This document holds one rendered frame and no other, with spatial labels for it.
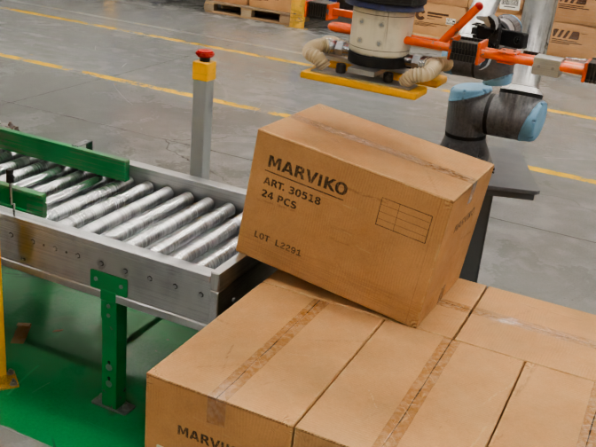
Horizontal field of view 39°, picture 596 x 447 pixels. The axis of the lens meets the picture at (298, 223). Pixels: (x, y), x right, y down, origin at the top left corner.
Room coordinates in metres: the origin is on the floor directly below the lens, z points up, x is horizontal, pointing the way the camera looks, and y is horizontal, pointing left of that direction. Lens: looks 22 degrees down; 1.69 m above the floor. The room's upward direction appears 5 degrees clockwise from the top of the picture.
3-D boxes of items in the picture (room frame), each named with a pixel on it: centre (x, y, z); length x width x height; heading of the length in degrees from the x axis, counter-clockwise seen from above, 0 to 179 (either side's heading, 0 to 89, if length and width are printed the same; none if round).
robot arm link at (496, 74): (2.71, -0.58, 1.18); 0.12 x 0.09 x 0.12; 62
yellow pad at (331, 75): (2.31, -0.14, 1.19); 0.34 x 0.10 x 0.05; 66
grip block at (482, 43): (2.29, -0.41, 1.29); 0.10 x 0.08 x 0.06; 156
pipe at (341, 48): (2.40, -0.18, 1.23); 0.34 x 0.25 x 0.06; 66
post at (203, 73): (3.19, 0.41, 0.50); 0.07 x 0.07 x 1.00; 66
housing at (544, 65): (2.21, -0.61, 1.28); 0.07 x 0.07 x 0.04; 66
